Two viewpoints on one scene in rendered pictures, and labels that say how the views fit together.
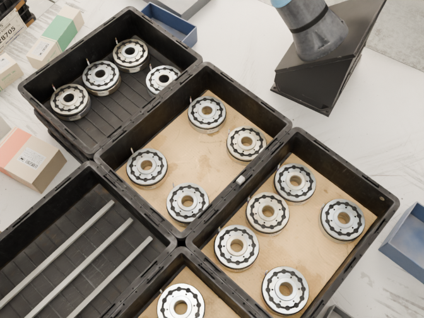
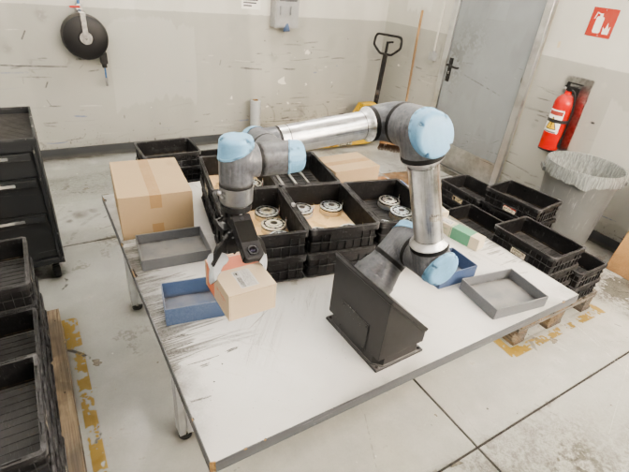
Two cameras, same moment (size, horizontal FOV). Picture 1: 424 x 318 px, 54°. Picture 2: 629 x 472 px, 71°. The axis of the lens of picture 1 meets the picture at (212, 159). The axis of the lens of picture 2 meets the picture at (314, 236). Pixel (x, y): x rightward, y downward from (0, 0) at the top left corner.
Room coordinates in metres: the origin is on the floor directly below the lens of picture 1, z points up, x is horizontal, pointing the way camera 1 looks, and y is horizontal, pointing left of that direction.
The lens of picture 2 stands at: (1.13, -1.49, 1.76)
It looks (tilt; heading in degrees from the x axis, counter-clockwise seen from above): 31 degrees down; 114
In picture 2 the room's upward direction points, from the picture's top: 6 degrees clockwise
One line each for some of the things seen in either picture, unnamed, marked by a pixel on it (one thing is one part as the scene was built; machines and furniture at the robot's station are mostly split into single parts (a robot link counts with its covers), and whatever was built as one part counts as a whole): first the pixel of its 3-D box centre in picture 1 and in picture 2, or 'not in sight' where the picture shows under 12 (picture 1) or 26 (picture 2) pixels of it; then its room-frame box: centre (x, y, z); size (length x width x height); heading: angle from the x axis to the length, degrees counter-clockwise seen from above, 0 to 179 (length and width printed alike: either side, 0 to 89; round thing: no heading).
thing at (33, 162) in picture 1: (28, 159); not in sight; (0.54, 0.52, 0.74); 0.16 x 0.12 x 0.07; 62
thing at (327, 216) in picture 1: (342, 219); not in sight; (0.32, -0.31, 0.86); 0.10 x 0.10 x 0.01
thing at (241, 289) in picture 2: not in sight; (240, 283); (0.62, -0.77, 1.08); 0.16 x 0.12 x 0.07; 148
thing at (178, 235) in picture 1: (195, 142); (328, 206); (0.50, 0.04, 0.92); 0.40 x 0.30 x 0.02; 137
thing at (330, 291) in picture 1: (294, 223); (257, 213); (0.29, -0.18, 0.92); 0.40 x 0.30 x 0.02; 137
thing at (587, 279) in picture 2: not in sight; (559, 267); (1.60, 1.39, 0.26); 0.40 x 0.30 x 0.23; 148
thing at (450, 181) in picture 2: not in sight; (467, 206); (0.92, 1.81, 0.31); 0.40 x 0.30 x 0.34; 148
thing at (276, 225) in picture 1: (267, 212); (273, 224); (0.34, -0.13, 0.86); 0.10 x 0.10 x 0.01
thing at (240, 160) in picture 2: not in sight; (237, 160); (0.60, -0.75, 1.39); 0.09 x 0.08 x 0.11; 53
